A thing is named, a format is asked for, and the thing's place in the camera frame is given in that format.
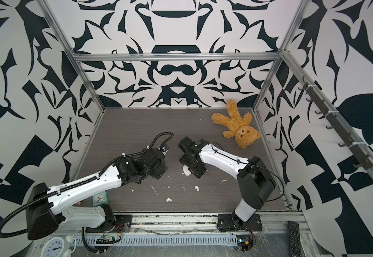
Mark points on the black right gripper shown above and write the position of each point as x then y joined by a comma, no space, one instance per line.
197,171

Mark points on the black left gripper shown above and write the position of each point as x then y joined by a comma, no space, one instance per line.
159,171

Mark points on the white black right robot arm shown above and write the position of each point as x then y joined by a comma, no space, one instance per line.
255,182

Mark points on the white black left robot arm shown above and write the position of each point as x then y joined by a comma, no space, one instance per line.
46,205

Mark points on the brown teddy bear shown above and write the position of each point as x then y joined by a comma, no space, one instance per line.
238,126

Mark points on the teal white small object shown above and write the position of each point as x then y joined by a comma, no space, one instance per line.
100,199

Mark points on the green circuit board left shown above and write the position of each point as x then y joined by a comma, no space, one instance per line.
109,239

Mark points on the green circuit board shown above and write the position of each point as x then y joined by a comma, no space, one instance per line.
109,239
245,242

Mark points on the green circuit board right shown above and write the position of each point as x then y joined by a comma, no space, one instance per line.
245,242

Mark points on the white analog clock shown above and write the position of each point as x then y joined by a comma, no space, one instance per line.
53,248

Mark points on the black remote control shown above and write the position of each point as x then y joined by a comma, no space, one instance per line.
295,248

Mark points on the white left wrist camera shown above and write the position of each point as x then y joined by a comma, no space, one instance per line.
164,148

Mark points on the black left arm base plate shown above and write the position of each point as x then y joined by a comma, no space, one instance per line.
122,221

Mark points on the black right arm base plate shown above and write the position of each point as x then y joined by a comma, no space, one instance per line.
231,222

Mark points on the white slotted cable duct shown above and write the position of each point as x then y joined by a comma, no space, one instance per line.
168,240

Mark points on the aluminium mounting rail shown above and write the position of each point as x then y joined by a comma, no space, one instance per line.
167,223

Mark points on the black wall hook rack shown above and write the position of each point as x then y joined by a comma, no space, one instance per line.
338,123

